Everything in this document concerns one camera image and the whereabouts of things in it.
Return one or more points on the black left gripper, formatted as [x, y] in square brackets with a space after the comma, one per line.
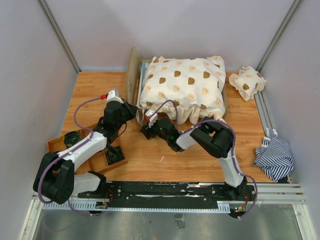
[131, 109]

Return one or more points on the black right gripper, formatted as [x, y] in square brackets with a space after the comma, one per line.
[148, 131]

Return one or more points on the wooden pet bed frame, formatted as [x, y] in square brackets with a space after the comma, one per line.
[132, 77]

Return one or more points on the large bear print cushion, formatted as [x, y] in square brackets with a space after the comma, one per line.
[182, 87]

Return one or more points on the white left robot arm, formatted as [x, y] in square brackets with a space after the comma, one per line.
[56, 180]

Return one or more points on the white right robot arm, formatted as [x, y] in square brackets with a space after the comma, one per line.
[214, 137]

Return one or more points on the black item in tray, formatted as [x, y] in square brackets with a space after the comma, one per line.
[114, 154]

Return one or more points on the wooden divided tray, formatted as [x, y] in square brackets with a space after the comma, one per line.
[100, 157]

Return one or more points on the blue striped mattress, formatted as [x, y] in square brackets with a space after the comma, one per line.
[143, 68]

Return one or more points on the small bear print pillow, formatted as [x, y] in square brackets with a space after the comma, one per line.
[247, 82]

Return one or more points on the blue striped cloth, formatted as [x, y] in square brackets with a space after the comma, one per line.
[274, 156]

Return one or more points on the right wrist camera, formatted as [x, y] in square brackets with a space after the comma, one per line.
[151, 117]

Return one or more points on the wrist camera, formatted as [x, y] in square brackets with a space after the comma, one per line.
[112, 95]
[151, 117]

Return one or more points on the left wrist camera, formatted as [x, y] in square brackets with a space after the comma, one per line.
[112, 95]

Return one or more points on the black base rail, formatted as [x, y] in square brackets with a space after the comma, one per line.
[165, 194]

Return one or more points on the white slotted cable duct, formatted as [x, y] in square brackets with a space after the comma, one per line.
[98, 206]

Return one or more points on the aluminium side rail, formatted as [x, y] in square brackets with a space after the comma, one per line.
[263, 110]

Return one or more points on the left aluminium frame post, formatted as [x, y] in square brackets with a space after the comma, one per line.
[58, 33]

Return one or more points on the aluminium frame post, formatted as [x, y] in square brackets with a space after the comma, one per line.
[58, 33]
[289, 16]

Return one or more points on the right aluminium frame post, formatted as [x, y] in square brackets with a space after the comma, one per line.
[289, 16]

